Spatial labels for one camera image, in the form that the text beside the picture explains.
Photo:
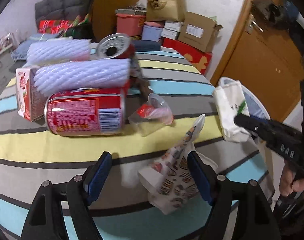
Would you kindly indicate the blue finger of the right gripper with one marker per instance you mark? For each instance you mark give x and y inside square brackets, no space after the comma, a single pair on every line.
[253,124]

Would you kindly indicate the rear white foam net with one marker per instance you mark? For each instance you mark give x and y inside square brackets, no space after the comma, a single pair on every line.
[59,50]

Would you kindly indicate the striped tablecloth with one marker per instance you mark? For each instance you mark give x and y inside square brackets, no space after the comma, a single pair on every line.
[30,154]

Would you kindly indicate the grey nightstand drawers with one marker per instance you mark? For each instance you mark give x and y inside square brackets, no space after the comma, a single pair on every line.
[6,62]

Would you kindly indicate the stacked white small boxes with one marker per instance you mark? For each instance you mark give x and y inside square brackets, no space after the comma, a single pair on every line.
[171,30]

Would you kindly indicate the brown cardboard box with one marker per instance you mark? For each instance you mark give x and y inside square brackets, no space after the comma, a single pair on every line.
[199,31]

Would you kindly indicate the pink plastic bin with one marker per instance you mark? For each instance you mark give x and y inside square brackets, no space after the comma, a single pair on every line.
[130,21]

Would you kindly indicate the red plaid cloth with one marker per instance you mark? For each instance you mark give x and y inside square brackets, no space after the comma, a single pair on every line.
[61,26]

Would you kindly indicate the wooden door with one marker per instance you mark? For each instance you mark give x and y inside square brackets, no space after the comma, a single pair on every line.
[267,63]

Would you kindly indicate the clear plastic jelly cup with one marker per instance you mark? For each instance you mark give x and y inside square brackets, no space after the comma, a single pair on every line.
[151,116]

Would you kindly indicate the patterned paper bag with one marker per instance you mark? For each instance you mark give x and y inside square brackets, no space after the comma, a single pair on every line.
[167,179]

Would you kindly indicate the white foam net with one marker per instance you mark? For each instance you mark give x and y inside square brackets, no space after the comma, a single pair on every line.
[59,50]
[102,73]

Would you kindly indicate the folded blue cloth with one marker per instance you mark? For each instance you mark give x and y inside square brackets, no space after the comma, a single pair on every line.
[20,53]

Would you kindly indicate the door handle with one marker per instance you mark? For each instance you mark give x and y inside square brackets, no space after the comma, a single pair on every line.
[251,24]

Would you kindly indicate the red can with top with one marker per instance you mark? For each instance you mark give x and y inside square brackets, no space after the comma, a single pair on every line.
[115,46]

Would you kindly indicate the grey cushioned chair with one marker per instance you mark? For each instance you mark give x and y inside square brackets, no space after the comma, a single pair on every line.
[67,10]

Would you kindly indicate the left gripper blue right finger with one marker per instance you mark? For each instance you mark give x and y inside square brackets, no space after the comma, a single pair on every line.
[255,219]

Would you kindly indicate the white trash bin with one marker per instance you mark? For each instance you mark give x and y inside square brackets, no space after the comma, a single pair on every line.
[255,107]

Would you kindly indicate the dark blue glasses case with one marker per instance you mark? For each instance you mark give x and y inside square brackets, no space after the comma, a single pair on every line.
[146,45]

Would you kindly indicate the red can lying down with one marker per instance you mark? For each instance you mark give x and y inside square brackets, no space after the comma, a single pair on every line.
[86,112]

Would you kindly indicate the red gift box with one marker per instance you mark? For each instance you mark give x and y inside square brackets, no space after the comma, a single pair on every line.
[197,58]

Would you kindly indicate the right hand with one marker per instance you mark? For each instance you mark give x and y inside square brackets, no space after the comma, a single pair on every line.
[288,184]

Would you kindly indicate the light blue container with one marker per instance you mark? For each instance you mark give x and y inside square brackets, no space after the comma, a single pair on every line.
[151,33]

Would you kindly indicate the brown paper bag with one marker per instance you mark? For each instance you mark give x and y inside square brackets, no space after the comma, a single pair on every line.
[166,10]

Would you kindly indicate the brown snack wrapper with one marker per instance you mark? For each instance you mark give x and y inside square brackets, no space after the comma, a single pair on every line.
[137,80]

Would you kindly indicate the strawberry milk carton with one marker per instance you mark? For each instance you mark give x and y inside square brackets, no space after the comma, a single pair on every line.
[30,101]

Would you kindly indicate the front white foam net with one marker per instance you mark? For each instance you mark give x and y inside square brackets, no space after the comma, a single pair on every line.
[102,73]

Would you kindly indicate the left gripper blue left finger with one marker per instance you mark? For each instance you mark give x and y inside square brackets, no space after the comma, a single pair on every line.
[45,217]

